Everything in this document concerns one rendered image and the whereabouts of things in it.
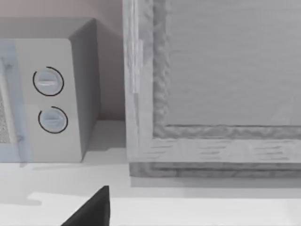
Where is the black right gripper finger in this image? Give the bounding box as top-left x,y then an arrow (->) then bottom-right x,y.
60,185 -> 111,226

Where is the round microwave knob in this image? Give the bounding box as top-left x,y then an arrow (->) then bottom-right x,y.
32,66 -> 65,97
38,106 -> 69,134

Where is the pale microwave oven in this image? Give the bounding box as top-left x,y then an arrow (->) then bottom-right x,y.
0,17 -> 100,163

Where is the pale microwave door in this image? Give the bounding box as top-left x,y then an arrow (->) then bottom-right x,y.
0,39 -> 33,163

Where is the pale wooden cupboard door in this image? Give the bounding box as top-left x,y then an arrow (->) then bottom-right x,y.
152,0 -> 301,139

